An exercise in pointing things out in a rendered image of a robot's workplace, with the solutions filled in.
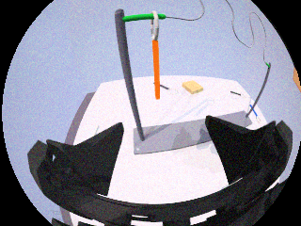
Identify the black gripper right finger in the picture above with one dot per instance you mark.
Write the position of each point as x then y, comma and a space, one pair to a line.
236, 145

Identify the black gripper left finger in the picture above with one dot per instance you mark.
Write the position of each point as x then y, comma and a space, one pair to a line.
94, 158

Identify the tan rectangular block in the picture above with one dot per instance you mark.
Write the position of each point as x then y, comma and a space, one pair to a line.
192, 87

